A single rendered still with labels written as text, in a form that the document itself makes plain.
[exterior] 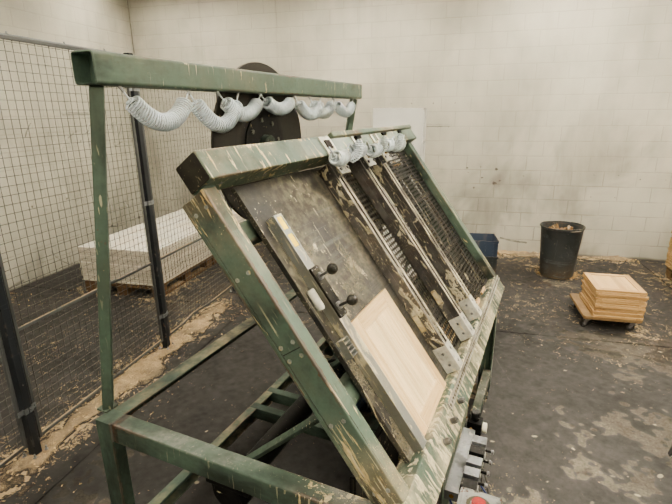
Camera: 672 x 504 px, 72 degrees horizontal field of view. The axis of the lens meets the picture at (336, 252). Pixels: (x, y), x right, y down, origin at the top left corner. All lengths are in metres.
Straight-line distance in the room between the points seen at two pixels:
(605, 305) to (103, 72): 4.46
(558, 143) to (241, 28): 4.83
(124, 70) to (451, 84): 5.66
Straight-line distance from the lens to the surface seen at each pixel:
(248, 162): 1.57
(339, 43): 7.23
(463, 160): 7.01
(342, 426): 1.48
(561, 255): 6.23
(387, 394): 1.66
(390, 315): 1.94
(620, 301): 5.04
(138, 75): 1.80
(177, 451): 2.01
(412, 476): 1.65
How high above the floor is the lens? 2.01
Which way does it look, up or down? 17 degrees down
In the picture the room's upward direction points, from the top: 1 degrees counter-clockwise
